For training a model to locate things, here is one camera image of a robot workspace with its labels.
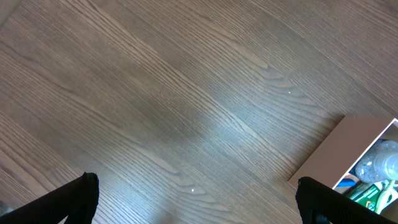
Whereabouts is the green Dettol soap packet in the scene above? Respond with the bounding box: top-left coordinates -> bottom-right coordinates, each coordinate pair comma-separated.
346,182 -> 383,212

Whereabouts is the green white toothbrush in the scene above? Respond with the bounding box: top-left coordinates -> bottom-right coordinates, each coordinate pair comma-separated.
374,180 -> 397,215

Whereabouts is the blue disposable razor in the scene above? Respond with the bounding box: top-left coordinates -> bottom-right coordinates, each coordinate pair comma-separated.
337,178 -> 356,187

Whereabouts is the open white cardboard box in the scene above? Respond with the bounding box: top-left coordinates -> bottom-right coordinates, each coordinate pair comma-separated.
288,116 -> 397,211

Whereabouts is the clear spray bottle dark liquid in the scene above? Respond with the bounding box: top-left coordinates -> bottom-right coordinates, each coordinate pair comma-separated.
354,140 -> 397,183

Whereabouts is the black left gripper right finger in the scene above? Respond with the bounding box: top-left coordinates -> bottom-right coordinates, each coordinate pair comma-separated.
295,177 -> 394,224

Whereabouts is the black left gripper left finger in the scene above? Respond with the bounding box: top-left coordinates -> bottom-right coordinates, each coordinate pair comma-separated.
1,172 -> 100,224

